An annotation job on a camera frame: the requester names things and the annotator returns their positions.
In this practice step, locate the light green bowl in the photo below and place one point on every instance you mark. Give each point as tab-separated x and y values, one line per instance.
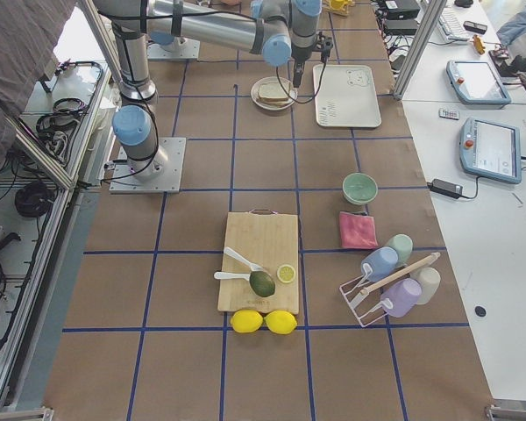
359	188

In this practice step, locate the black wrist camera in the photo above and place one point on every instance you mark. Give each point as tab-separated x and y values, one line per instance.
324	46

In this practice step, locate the white wire cup rack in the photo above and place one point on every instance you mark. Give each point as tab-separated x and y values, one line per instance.
350	292

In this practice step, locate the green cup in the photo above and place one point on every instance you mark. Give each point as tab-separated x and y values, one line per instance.
403	245

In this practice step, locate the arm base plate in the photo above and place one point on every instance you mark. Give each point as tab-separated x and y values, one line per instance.
180	50
163	175

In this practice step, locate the cream bear serving tray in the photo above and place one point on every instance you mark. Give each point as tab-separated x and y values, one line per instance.
346	96

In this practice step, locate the small black adapter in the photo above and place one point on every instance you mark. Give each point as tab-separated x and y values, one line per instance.
445	188

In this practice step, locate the yellow mug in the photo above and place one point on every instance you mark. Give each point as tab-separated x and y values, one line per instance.
338	4

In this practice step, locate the blue cup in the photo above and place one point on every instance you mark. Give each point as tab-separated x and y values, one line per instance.
378	264

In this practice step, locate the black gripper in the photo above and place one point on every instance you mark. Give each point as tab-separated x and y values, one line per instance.
299	53

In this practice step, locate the white cup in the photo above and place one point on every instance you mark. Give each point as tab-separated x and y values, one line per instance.
429	280

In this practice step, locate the far teach pendant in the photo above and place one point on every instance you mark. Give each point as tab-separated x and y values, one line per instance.
476	83

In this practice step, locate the bread slice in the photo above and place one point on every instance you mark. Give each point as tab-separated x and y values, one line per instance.
275	91
271	104

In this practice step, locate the lemon half slice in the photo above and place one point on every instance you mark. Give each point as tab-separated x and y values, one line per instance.
286	273

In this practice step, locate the aluminium frame post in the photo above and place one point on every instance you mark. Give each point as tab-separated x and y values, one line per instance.
426	28

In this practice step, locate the bread slice on plate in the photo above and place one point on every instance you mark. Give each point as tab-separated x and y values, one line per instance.
271	104

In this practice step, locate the right yellow lemon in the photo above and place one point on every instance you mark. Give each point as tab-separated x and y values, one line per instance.
280	322

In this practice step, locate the pink cloth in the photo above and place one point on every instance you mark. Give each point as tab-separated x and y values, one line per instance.
357	231

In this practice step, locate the teach pendant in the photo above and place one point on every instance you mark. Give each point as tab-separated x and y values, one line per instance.
476	83
491	150

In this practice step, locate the white plastic spoon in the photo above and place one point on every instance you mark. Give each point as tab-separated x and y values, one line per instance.
229	276

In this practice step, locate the wooden cutting board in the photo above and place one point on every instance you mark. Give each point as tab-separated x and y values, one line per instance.
269	240

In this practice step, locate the green avocado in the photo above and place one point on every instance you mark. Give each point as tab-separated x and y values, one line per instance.
261	283

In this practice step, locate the left yellow lemon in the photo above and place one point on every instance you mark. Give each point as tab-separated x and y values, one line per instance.
246	321

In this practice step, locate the yellow lemon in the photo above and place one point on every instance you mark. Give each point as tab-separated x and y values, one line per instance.
246	321
280	322

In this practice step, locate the purple cup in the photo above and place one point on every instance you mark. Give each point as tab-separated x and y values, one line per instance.
398	300

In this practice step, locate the white round plate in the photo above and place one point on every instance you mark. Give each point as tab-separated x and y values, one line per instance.
255	86

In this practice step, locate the near teach pendant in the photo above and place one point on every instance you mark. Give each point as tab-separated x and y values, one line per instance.
491	150

